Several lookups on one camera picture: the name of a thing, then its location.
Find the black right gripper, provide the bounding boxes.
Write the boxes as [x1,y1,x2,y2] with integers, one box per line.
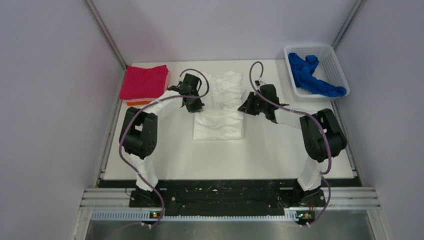
[239,91,268,116]

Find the white printed t-shirt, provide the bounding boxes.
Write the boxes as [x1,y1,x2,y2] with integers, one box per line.
[192,71,246,141]

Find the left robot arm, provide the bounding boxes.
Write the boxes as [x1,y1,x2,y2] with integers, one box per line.
[118,90,204,208]

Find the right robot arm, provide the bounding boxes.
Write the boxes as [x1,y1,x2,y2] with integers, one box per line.
[237,84,347,208]

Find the pink folded t-shirt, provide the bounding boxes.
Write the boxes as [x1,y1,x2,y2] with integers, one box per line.
[120,71,170,102]

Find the magenta folded t-shirt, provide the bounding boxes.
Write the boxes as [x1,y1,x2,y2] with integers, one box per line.
[119,65,170,102]

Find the blue t-shirt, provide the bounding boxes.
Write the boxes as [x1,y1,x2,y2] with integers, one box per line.
[288,52,347,98]

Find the white plastic basket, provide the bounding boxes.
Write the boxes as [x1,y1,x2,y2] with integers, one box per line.
[283,43,350,102]

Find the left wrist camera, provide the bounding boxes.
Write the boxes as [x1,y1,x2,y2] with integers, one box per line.
[168,73,202,97]

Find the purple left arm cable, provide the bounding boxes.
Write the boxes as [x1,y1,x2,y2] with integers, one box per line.
[118,68,211,229]

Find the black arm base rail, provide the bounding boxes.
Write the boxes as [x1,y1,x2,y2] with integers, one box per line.
[99,178,362,218]

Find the white slotted cable duct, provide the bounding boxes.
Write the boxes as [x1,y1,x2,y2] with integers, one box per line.
[91,209,312,222]

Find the right corner metal post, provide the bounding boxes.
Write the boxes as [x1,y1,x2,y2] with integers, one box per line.
[331,0,367,50]

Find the corner metal post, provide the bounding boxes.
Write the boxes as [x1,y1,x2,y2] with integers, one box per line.
[331,0,367,50]
[82,0,128,70]

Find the left corner metal post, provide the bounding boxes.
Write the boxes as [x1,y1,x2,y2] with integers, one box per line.
[82,0,128,70]

